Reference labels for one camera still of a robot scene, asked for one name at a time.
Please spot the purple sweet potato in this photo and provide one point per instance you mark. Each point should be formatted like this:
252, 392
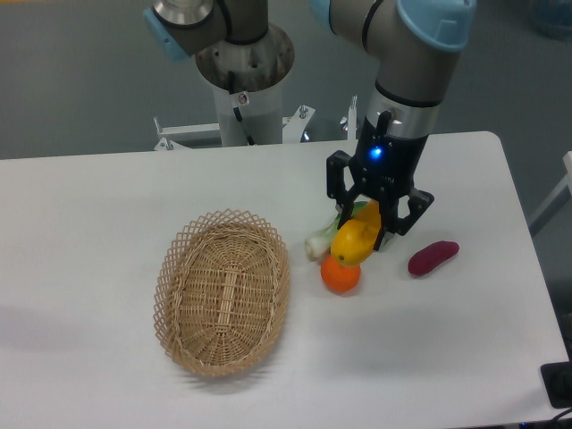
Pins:
427, 259

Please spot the green white bok choy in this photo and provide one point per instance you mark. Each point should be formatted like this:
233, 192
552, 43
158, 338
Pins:
318, 243

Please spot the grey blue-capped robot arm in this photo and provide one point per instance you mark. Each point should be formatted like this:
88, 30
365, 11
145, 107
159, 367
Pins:
416, 43

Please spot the yellow orange mango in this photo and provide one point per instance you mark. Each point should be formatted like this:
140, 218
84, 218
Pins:
354, 241

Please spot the orange fruit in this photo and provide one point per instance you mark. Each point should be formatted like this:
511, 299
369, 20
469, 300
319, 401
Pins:
339, 278

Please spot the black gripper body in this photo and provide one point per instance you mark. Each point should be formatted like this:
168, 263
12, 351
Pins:
383, 165

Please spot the white furniture leg at right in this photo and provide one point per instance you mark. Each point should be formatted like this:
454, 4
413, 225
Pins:
554, 201

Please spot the black device at table edge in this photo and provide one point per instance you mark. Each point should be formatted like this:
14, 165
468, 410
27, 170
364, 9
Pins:
557, 383

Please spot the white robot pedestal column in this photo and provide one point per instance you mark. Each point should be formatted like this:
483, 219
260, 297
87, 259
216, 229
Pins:
247, 81

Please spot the woven wicker basket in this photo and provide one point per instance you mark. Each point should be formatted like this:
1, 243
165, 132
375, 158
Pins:
222, 293

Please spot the white metal base frame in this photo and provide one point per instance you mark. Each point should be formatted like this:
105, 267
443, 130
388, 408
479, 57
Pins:
294, 130

